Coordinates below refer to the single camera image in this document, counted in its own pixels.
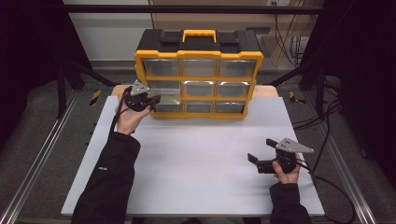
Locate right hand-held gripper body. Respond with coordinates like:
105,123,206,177
257,137,315,175

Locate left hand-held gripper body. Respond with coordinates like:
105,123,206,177
124,79,156,112

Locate clear plastic drawer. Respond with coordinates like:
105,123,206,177
146,80,182,105

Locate yellow black drawer organizer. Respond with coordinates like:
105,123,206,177
134,28,264,119

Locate person's left hand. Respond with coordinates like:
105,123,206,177
115,92,150,135

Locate person's right hand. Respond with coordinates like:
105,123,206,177
272,160,302,185

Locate yellow black striped tape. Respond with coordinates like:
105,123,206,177
289,91,307,105
89,90,103,106

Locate black curtain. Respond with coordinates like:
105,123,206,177
0,0,92,151
300,0,396,182

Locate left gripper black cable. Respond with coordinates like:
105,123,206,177
109,86,134,135

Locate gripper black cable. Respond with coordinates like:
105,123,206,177
296,158,357,224
109,86,134,135

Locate black floor cables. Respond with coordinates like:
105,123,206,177
292,98,342,131

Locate aluminium floor rail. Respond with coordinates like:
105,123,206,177
0,90,80,224
303,91,378,224

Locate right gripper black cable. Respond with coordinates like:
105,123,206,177
296,158,357,224

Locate black frame strut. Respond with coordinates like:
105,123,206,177
57,59,118,119
267,60,327,117

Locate black horizontal frame bar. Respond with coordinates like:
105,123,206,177
62,4,325,14

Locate hanging wall cables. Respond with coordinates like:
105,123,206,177
273,13,310,67

